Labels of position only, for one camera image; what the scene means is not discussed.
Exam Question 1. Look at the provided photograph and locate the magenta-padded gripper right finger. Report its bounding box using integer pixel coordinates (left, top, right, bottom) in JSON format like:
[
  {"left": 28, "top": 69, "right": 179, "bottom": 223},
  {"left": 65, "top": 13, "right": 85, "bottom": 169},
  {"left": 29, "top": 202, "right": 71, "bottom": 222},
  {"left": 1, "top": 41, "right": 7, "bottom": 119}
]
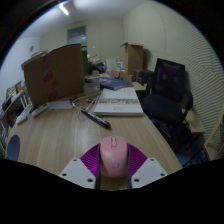
[{"left": 125, "top": 143, "right": 168, "bottom": 190}]

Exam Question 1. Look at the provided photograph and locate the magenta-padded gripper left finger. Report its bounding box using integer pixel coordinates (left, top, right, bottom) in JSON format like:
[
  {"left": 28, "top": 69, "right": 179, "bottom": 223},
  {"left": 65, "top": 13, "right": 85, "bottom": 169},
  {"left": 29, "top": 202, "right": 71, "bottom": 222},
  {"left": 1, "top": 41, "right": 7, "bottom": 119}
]
[{"left": 58, "top": 143, "right": 102, "bottom": 190}]

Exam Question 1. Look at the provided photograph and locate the pink computer mouse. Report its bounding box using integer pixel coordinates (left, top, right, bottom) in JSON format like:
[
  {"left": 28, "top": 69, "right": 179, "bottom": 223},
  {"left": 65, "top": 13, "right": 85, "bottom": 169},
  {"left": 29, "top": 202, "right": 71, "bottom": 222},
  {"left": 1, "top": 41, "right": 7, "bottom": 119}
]
[{"left": 99, "top": 135, "right": 129, "bottom": 178}]

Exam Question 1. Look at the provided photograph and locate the dark blue mouse pad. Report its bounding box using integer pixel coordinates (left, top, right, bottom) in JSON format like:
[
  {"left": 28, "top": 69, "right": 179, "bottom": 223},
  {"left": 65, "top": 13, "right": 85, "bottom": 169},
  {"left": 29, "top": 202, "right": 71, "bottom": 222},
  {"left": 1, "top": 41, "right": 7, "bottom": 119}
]
[{"left": 5, "top": 134, "right": 22, "bottom": 162}]

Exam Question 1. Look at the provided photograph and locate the black marker pen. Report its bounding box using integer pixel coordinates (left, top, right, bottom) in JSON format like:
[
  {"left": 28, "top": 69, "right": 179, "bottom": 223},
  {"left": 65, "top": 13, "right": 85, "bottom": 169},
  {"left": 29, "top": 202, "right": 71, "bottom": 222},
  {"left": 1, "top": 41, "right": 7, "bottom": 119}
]
[{"left": 80, "top": 109, "right": 112, "bottom": 130}]

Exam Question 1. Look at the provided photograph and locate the black office chair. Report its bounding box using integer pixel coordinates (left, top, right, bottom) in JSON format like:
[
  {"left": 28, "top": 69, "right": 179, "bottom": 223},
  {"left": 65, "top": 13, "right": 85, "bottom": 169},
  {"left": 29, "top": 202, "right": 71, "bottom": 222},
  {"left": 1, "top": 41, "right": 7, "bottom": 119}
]
[{"left": 139, "top": 58, "right": 194, "bottom": 134}]

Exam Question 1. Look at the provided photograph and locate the white paper sheet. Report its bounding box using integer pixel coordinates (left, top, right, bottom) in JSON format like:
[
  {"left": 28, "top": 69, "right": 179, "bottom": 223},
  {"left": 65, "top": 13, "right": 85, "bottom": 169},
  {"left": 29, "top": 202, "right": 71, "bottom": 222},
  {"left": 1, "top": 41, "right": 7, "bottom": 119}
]
[{"left": 49, "top": 99, "right": 74, "bottom": 110}]

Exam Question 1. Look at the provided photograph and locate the wooden chair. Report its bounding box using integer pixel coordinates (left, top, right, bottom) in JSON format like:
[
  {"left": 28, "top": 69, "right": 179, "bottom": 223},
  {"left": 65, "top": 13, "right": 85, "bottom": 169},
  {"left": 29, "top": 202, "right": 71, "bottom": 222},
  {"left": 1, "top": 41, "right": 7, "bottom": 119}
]
[{"left": 203, "top": 106, "right": 224, "bottom": 162}]

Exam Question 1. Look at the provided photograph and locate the white book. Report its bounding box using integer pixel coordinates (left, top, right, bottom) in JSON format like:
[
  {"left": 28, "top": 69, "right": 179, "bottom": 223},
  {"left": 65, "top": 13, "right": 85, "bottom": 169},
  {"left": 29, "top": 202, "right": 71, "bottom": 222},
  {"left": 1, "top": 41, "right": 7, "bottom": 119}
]
[{"left": 93, "top": 87, "right": 145, "bottom": 117}]

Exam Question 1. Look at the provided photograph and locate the long white remote control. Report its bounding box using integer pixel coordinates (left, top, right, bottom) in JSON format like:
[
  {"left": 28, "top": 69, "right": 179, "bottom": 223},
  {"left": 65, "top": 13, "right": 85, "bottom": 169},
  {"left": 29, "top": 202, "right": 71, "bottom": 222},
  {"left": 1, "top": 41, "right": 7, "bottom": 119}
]
[{"left": 15, "top": 105, "right": 34, "bottom": 125}]

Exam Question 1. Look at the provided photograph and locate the clear plastic container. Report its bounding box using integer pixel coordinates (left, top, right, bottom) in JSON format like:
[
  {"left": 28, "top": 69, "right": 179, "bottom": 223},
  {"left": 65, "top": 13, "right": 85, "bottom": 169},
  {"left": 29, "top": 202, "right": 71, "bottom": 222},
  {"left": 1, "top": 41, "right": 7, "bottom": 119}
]
[{"left": 83, "top": 81, "right": 101, "bottom": 96}]

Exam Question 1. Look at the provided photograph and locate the cluttered shelf unit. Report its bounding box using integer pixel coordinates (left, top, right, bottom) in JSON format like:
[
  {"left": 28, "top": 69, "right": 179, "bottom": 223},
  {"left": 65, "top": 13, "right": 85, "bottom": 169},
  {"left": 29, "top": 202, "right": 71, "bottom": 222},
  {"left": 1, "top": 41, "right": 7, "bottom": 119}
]
[{"left": 0, "top": 79, "right": 31, "bottom": 158}]

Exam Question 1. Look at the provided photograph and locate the blue book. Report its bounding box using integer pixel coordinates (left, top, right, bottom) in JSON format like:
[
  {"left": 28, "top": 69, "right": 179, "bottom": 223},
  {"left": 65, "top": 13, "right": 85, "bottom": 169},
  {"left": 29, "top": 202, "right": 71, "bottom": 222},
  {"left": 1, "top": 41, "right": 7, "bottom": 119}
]
[{"left": 84, "top": 76, "right": 134, "bottom": 91}]

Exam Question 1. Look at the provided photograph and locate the large brown cardboard box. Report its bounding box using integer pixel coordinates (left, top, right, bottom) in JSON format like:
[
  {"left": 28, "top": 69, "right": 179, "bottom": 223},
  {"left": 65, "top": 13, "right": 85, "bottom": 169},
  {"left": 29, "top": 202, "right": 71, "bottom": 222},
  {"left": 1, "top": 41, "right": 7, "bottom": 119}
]
[{"left": 21, "top": 43, "right": 86, "bottom": 108}]

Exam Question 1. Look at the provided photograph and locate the tall open cardboard box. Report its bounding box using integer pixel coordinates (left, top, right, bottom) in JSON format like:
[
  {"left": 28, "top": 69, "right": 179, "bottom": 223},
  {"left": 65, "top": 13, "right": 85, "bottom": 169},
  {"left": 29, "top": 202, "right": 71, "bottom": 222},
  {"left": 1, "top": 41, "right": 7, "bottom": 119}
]
[{"left": 120, "top": 42, "right": 145, "bottom": 76}]

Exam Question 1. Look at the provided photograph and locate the ceiling tube light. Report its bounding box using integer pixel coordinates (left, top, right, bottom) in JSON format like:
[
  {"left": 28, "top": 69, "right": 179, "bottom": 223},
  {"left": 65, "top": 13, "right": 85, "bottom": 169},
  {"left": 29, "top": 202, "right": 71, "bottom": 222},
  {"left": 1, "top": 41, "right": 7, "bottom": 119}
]
[{"left": 58, "top": 3, "right": 70, "bottom": 16}]

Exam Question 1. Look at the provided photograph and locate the white cable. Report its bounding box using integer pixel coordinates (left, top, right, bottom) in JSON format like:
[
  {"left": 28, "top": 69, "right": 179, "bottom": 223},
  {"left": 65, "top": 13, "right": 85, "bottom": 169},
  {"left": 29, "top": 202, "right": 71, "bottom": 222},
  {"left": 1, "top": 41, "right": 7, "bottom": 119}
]
[{"left": 70, "top": 94, "right": 101, "bottom": 113}]

